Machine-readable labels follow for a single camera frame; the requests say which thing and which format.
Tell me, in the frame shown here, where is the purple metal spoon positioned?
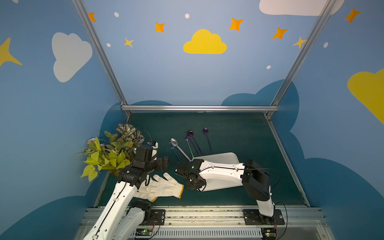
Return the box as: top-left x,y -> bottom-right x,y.
203,128 -> 213,153
188,130 -> 203,156

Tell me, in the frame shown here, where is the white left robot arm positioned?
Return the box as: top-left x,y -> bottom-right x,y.
84,141 -> 169,240

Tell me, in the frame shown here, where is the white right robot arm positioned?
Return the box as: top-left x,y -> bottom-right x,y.
175,159 -> 276,218

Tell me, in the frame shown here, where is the blue metal fork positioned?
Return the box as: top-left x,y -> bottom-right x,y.
169,142 -> 181,163

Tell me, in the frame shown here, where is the white work glove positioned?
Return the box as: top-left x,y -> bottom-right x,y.
134,173 -> 184,203

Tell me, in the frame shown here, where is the white plastic tray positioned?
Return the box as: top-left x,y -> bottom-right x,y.
191,152 -> 245,192

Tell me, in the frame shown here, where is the green potted plant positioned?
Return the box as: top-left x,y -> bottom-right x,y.
80,124 -> 145,182

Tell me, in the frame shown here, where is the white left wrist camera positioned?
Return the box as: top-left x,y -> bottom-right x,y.
147,140 -> 159,161

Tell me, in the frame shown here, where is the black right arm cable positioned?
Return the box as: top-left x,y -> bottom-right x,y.
197,166 -> 289,235

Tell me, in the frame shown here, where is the silver spoon pink handle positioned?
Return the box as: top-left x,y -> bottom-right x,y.
171,138 -> 192,162

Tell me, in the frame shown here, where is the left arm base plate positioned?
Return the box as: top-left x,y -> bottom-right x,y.
141,209 -> 166,226

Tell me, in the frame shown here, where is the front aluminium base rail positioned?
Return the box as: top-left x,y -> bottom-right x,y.
74,205 -> 335,240

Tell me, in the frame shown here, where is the horizontal aluminium frame rail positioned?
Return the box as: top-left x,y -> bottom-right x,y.
121,105 -> 279,112

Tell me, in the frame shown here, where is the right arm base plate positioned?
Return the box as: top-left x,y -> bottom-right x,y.
243,209 -> 286,226

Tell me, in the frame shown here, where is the right aluminium frame post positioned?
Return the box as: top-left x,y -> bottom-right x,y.
271,0 -> 337,108

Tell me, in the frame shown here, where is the aluminium frame post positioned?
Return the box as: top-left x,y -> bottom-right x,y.
72,0 -> 132,120
271,0 -> 337,108

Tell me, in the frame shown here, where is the left aluminium frame post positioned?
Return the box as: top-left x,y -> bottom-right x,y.
72,0 -> 132,120

